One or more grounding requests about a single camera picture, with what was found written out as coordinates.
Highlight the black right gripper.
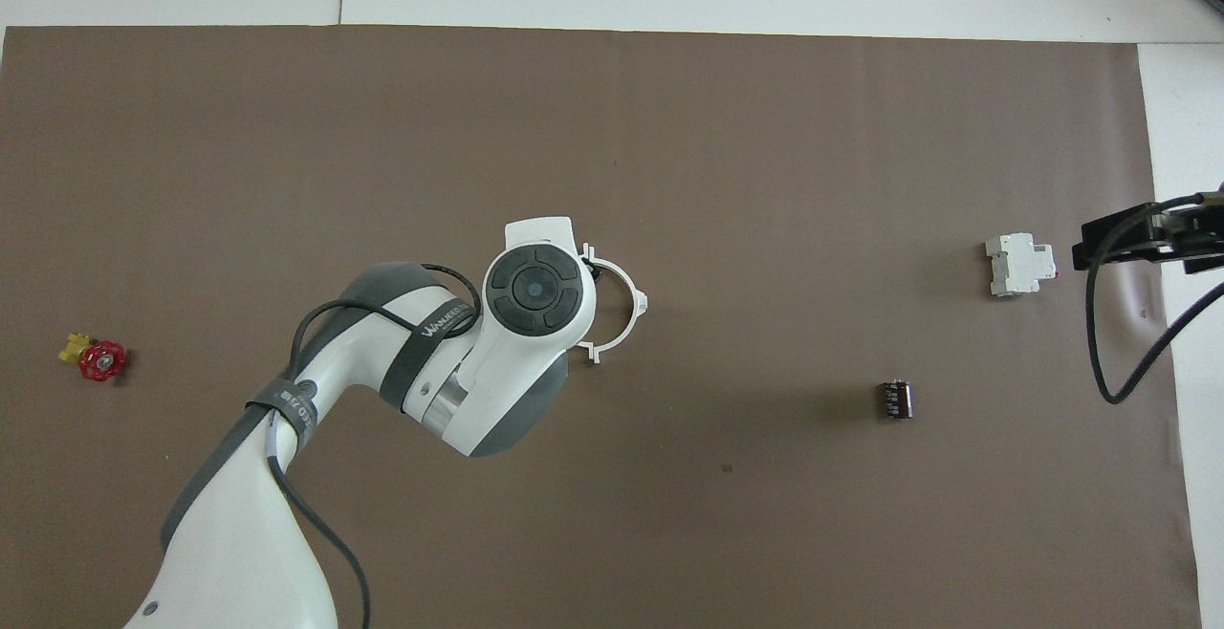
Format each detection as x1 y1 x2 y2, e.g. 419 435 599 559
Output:
1070 195 1224 276

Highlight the white half pipe clamp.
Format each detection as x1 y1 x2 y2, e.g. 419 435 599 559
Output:
574 244 594 355
579 247 650 365

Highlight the white circuit breaker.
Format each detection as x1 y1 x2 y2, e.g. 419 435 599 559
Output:
985 232 1060 298

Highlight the brown table mat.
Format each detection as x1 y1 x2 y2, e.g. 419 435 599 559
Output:
0 25 1204 629

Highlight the red handwheel brass valve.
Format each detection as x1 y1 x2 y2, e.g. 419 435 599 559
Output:
57 331 130 383

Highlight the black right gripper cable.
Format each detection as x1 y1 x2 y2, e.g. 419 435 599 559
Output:
1086 191 1224 406

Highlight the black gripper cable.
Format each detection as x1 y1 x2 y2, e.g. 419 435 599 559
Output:
1086 191 1224 406
265 263 482 629

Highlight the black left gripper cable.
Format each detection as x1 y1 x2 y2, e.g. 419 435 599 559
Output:
265 263 482 629

